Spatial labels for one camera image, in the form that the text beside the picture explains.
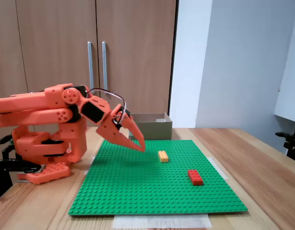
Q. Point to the red lego block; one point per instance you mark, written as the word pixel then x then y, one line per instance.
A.
pixel 195 177

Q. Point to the open cardboard box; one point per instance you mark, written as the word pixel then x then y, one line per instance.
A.
pixel 156 130

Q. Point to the yellow lego block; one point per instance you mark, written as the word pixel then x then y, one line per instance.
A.
pixel 163 156

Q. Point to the green lego baseplate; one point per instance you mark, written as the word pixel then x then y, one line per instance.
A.
pixel 137 187

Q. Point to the translucent tape strip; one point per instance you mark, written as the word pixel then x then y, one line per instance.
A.
pixel 161 221
pixel 219 169
pixel 89 165

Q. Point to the brown wooden cabinet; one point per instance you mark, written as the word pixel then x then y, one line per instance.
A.
pixel 53 36

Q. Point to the black table clamp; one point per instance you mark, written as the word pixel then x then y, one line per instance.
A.
pixel 3 167

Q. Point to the black stand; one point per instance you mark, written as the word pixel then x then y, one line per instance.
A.
pixel 292 143

